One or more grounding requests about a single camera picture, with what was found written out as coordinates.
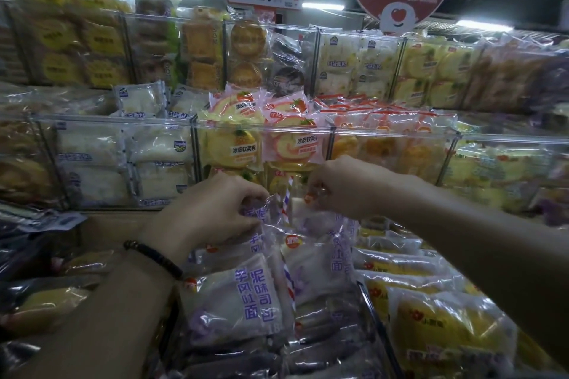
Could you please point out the person's right hand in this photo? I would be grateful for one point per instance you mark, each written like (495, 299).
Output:
(355, 187)

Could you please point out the person's left hand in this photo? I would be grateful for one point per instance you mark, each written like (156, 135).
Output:
(204, 214)

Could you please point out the person's left thumb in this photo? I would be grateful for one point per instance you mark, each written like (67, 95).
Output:
(242, 226)

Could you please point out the person's right thumb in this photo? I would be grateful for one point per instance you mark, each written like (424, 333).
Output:
(322, 202)

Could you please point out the clear purple-print toast packet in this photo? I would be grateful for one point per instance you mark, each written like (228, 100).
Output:
(318, 258)
(262, 247)

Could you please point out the person's left forearm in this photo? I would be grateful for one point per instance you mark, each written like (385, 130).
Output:
(102, 325)

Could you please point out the person's right forearm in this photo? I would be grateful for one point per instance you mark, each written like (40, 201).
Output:
(489, 254)

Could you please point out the pile of purple-print bread packets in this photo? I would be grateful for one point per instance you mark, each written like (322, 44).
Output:
(240, 303)

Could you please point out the stack of swirl cake packets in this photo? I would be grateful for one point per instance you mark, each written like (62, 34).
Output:
(235, 147)

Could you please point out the clear acrylic bin row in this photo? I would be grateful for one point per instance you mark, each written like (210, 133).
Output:
(378, 133)
(318, 59)

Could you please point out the stack of orange-label cake packets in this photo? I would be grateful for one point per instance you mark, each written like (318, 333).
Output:
(391, 143)

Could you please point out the stack of dark chocolate cake packets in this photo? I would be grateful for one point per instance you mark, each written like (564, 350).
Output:
(289, 72)

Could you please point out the stack of pale sandwich bread packets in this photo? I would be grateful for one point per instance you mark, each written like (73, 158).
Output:
(355, 68)

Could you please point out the stack of white bread packets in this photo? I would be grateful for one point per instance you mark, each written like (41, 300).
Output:
(95, 165)

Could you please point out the stack of round yellow cake packets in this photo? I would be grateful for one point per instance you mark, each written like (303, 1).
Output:
(246, 54)

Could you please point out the stack of yellow sponge cake packets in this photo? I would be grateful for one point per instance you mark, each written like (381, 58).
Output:
(435, 76)

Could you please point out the pile of yellow bread packets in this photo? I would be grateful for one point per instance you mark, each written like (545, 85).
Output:
(444, 330)

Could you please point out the stack of yellow-blue cake packets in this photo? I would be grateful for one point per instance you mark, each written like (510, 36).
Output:
(498, 170)

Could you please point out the stack of orange square toast packets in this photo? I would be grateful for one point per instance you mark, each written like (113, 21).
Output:
(202, 50)

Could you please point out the white shelf label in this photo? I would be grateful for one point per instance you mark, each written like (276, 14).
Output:
(57, 221)

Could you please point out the shelf light strip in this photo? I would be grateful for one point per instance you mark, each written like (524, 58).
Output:
(323, 6)
(484, 26)

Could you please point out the white heart tag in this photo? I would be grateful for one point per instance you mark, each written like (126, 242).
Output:
(398, 19)

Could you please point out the stack of brown pastry packets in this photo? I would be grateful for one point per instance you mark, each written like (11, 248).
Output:
(153, 45)

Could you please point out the pile of dark bread packets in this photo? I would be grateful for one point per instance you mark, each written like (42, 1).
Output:
(44, 298)

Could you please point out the stack of brown bun packets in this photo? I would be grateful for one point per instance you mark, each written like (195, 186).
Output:
(22, 170)

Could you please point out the stack of tan bread packets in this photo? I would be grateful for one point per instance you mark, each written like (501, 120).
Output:
(520, 76)

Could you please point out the stack of yellow-label pastry packets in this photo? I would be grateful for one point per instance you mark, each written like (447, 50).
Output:
(71, 41)

